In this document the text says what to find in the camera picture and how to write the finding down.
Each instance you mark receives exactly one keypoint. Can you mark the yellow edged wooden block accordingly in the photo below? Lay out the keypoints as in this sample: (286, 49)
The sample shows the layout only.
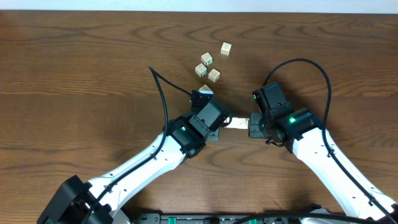
(205, 88)

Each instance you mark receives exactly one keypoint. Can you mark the plain wooden block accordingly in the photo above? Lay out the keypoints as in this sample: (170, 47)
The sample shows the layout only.
(225, 48)
(214, 75)

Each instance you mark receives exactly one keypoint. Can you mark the teal edged wooden block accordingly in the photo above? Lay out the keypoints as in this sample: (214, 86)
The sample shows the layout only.
(201, 70)

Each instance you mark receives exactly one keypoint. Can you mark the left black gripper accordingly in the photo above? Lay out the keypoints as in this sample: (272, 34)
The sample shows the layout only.
(214, 134)

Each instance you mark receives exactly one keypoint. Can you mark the far plain wooden block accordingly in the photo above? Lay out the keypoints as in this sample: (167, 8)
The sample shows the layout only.
(225, 48)

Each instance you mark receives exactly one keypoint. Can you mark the green edged wooden block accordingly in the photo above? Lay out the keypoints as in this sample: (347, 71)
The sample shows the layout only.
(207, 59)

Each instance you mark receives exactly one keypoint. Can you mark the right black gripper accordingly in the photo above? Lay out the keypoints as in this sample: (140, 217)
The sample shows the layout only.
(253, 132)

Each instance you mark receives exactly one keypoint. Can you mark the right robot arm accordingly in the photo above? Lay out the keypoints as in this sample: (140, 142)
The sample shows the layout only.
(304, 135)

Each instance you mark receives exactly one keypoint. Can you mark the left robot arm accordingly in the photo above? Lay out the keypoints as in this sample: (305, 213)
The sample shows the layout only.
(100, 199)

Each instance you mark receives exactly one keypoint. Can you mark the wooden block row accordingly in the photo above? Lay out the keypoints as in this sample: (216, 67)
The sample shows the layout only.
(239, 123)

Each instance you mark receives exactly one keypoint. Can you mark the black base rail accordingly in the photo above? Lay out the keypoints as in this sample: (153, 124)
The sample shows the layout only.
(156, 218)

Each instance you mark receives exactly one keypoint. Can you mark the plain wooden block centre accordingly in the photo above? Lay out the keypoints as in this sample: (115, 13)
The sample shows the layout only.
(214, 75)

